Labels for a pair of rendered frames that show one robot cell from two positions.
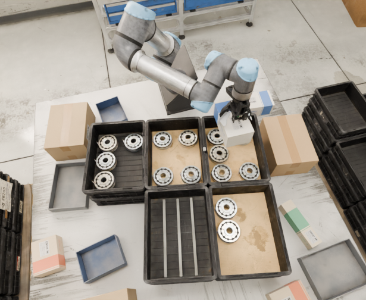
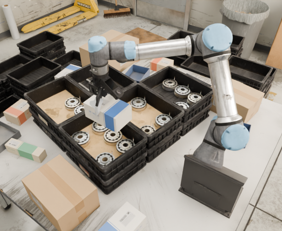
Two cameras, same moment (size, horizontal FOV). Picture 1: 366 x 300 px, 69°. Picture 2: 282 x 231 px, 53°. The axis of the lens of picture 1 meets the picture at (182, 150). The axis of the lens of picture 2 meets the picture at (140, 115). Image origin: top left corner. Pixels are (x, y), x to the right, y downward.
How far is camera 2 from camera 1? 1.76 m
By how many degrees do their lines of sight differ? 71
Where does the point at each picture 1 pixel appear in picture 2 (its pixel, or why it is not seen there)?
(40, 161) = not seen: hidden behind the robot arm
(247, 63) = (97, 39)
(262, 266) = (43, 103)
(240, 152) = (97, 151)
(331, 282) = not seen: outside the picture
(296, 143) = (48, 182)
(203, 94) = not seen: hidden behind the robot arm
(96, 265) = (137, 76)
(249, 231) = (60, 112)
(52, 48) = not seen: outside the picture
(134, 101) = (235, 157)
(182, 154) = (141, 124)
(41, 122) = (266, 102)
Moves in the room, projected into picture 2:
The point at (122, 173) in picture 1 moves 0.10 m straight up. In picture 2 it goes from (166, 94) to (167, 82)
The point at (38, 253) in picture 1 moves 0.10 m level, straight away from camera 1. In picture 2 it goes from (165, 59) to (175, 57)
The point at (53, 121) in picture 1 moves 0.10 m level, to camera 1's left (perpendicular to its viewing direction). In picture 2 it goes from (245, 87) to (252, 81)
